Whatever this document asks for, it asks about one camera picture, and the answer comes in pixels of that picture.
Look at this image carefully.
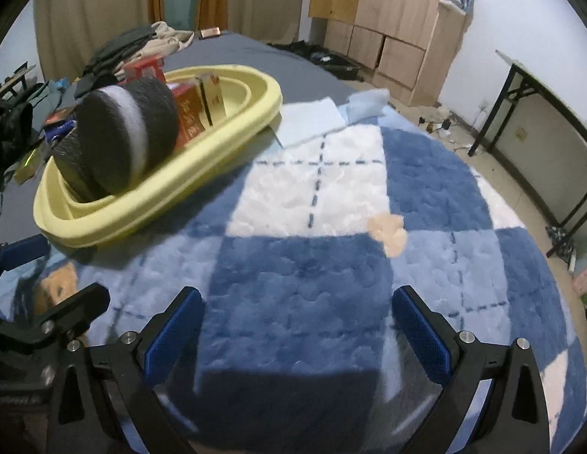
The red white small box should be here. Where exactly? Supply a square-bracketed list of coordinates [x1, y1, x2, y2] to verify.
[123, 57, 167, 84]

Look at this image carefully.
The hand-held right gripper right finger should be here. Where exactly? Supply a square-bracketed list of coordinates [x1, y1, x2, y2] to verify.
[391, 285, 552, 454]

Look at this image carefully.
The dark green jacket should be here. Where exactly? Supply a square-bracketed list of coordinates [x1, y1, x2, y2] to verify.
[0, 82, 54, 191]

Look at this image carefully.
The pale yellow oval tray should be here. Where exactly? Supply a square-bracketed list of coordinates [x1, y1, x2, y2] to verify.
[33, 64, 283, 249]

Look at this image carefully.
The black folding table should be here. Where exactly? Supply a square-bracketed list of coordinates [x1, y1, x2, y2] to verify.
[467, 50, 587, 259]

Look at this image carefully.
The red black box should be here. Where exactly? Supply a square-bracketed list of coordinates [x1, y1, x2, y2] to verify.
[45, 109, 78, 126]

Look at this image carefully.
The beige curtain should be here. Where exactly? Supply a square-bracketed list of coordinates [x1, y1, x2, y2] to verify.
[33, 0, 153, 77]

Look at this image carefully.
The black white-banded sponge cylinder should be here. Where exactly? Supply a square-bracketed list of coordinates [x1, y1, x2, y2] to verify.
[51, 125, 110, 202]
[78, 80, 181, 189]

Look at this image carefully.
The blue textured handle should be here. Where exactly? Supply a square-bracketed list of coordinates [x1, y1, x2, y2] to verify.
[42, 121, 79, 143]

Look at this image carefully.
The red gold-print carton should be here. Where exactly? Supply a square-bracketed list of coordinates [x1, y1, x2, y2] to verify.
[171, 82, 208, 145]

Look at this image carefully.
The pink shopping bag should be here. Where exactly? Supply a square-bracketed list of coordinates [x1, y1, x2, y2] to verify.
[572, 260, 587, 309]

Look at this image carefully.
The wooden wardrobe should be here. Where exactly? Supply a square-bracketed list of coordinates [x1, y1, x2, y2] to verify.
[307, 0, 479, 107]

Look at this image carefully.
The blue white checkered blanket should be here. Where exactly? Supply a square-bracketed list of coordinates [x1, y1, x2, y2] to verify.
[0, 91, 587, 454]

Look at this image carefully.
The pile of clothes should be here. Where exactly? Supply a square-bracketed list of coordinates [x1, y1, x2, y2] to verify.
[81, 26, 158, 87]

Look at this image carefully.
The light blue folded cloth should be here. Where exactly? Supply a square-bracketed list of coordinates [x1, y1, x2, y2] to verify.
[275, 97, 346, 149]

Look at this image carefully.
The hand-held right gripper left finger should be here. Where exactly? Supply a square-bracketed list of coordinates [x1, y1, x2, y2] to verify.
[48, 286, 205, 454]

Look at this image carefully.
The beige garment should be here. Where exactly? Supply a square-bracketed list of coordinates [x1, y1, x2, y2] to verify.
[137, 21, 195, 56]

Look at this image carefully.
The gold green box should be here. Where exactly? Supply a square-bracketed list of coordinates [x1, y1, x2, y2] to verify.
[14, 146, 54, 183]

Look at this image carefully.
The pale blue crumpled cloth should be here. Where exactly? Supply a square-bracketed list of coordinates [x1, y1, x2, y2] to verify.
[345, 88, 391, 119]

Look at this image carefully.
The red and silver carton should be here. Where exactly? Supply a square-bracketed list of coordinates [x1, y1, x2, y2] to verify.
[198, 73, 228, 127]

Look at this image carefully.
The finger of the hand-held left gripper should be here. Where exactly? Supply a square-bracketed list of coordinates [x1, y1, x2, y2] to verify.
[0, 234, 51, 273]
[0, 283, 111, 353]

